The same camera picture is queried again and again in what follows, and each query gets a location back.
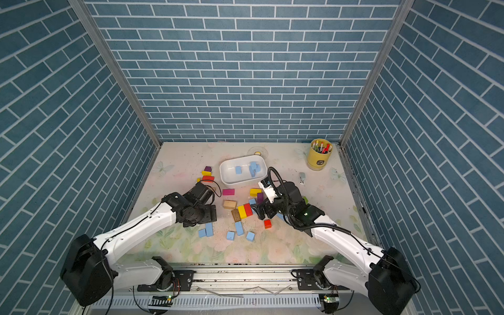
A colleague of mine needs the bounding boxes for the aluminium corner post left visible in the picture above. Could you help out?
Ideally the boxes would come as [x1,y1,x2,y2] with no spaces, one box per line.
[68,0,162,150]

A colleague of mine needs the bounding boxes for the white plastic tub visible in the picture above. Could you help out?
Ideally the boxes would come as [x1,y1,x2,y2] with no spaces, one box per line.
[219,155,268,188]

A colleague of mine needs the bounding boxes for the blue cube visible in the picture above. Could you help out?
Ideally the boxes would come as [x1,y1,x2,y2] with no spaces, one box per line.
[227,231,235,241]
[246,232,255,242]

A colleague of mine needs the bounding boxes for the small grey clip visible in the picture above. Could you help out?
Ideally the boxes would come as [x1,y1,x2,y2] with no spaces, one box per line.
[299,173,306,185]

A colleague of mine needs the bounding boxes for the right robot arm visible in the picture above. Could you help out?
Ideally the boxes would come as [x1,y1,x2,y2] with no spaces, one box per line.
[253,179,421,314]

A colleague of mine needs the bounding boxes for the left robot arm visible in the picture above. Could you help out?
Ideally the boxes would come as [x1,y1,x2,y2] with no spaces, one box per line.
[60,182,217,307]

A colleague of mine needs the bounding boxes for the red cube block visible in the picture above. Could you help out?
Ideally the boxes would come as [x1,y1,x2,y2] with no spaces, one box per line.
[263,219,272,229]

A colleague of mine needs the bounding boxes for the blue long block bottom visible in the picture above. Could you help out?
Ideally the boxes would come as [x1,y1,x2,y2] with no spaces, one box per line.
[235,221,244,236]

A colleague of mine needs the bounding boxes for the dark wood block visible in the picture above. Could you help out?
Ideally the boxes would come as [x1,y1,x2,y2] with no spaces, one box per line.
[231,209,241,223]

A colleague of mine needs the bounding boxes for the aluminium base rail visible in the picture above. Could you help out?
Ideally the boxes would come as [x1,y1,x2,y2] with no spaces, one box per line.
[78,262,418,315]

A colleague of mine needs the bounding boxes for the magenta rectangular block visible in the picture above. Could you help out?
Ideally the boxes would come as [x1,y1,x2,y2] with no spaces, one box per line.
[223,188,235,196]

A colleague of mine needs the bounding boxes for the aluminium corner post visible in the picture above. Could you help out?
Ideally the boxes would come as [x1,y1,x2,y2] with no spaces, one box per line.
[340,0,414,148]
[68,0,162,150]

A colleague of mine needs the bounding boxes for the yellow pen cup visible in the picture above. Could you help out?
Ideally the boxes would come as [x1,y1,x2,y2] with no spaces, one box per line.
[307,139,333,171]

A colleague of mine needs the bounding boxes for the blue cube bottom right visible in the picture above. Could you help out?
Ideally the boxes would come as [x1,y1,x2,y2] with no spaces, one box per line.
[246,232,255,242]

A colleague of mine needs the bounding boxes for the white tape roll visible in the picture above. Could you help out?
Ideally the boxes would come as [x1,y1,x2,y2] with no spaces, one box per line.
[248,146,269,158]

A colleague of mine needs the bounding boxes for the light blue block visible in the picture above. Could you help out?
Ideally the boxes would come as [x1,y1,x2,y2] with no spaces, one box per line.
[249,161,261,177]

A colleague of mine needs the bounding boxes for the aluminium corner post right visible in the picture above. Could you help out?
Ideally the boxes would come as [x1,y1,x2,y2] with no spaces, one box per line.
[340,0,414,148]

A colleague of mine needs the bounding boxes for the blue cube bottom left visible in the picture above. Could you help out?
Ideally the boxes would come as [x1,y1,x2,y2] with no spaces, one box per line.
[227,231,235,241]

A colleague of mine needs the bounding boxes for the light wood square block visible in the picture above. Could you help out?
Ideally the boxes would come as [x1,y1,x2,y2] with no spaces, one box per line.
[223,200,237,210]

